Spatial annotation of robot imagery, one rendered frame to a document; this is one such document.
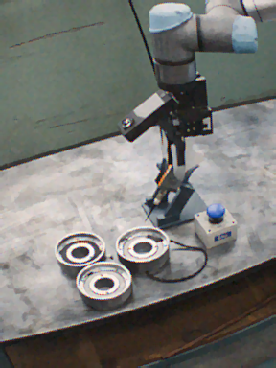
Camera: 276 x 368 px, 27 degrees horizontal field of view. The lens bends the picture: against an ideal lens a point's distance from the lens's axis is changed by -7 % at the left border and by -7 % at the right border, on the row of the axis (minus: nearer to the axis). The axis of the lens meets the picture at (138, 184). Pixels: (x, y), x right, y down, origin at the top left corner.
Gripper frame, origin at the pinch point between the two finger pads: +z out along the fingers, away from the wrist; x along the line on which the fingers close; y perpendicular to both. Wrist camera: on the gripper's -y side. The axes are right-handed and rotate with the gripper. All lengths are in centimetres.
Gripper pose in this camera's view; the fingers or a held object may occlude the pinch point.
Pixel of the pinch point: (173, 172)
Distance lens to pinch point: 116.4
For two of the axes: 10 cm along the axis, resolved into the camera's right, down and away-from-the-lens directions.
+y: 9.4, -2.6, 2.1
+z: 0.9, 8.1, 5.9
